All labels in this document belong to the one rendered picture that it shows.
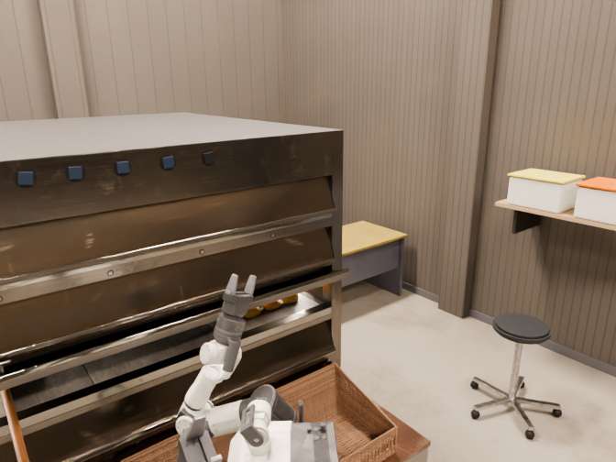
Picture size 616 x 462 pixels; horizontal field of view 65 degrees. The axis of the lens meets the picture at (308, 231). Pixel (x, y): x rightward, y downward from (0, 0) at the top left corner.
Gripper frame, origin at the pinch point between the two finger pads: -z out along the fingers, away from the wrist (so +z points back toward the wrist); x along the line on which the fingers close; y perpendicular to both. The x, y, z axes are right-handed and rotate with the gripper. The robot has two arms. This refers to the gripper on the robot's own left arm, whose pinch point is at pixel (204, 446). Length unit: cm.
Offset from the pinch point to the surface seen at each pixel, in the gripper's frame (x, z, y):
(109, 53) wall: 516, 103, 95
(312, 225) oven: 112, 39, 103
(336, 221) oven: 113, 39, 119
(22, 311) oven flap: 97, 58, -21
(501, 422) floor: 33, 165, 267
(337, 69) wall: 432, 55, 334
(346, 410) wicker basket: 61, 129, 129
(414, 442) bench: 27, 116, 145
